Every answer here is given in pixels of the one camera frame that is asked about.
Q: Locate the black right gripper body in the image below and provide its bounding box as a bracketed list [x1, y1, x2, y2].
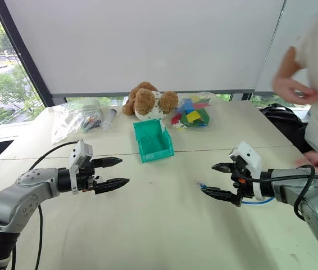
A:
[230, 156, 255, 208]

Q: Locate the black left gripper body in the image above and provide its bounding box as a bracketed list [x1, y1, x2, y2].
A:
[76, 159, 104, 195]

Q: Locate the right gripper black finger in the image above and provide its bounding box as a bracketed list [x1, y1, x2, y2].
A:
[200, 187, 238, 202]
[211, 163, 234, 174]

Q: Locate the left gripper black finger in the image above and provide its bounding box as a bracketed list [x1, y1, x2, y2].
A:
[91, 156, 124, 170]
[94, 177, 130, 195]

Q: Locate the person's right hand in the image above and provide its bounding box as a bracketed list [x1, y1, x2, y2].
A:
[272, 74, 318, 106]

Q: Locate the green plastic bin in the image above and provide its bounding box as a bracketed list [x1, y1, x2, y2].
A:
[132, 118, 175, 164]

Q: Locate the clear bag of small items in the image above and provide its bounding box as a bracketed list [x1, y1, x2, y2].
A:
[50, 98, 105, 146]

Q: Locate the bag of coloured blocks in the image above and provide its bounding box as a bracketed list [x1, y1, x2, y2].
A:
[170, 91, 215, 132]

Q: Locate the brown teddy bear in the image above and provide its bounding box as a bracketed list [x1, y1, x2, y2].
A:
[122, 81, 180, 122]

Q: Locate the black backpack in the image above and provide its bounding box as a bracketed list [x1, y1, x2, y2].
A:
[260, 103, 314, 154]

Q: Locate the wide white roller blind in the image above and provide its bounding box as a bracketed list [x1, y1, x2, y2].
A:
[3, 0, 285, 98]

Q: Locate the narrow white roller blind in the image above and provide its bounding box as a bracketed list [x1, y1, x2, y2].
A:
[255, 0, 318, 93]

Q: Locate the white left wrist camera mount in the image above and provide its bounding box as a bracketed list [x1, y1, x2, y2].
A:
[69, 139, 94, 195]

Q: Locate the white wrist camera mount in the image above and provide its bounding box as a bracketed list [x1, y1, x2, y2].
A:
[229, 141, 264, 201]
[69, 139, 94, 195]

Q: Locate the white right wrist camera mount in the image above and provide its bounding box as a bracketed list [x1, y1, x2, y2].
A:
[229, 141, 264, 201]

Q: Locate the black window frame post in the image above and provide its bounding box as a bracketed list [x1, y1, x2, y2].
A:
[0, 0, 55, 108]

